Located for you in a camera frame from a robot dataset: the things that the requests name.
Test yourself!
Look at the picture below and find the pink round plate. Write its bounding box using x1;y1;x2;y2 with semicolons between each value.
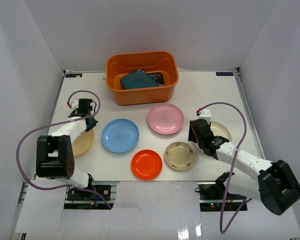
147;103;185;135

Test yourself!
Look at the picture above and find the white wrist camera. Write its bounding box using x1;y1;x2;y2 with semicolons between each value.
196;108;212;124
66;98;79;110

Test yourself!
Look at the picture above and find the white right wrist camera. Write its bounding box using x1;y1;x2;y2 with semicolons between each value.
196;108;212;124

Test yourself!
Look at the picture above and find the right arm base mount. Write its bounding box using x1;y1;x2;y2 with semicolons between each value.
194;182;244;212

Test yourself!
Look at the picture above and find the beige floral round plate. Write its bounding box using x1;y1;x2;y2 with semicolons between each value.
164;141;197;172

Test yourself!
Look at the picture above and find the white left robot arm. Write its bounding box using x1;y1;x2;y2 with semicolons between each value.
36;98;98;200

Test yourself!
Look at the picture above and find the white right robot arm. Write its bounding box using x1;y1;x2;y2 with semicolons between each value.
188;118;300;216

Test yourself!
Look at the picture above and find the blue round plate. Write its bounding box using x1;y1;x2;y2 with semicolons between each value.
101;118;140;154

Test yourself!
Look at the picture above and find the teal square plate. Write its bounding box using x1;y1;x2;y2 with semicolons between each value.
120;69;159;90

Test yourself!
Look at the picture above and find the yellow round plate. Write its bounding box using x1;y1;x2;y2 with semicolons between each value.
72;129;95;157

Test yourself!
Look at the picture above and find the cream white round plate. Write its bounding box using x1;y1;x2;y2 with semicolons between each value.
210;121;232;142

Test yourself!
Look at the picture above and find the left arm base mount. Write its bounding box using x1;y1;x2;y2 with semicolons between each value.
63;184;113;210

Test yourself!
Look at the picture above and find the orange plastic bin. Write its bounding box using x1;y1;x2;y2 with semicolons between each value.
106;51;179;106

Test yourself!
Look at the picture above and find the orange round plate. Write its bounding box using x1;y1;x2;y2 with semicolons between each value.
130;149;163;181

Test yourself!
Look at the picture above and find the black floral square plate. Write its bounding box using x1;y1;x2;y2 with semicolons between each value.
148;72;165;87

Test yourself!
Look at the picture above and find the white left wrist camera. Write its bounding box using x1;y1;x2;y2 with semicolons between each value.
66;98;79;110

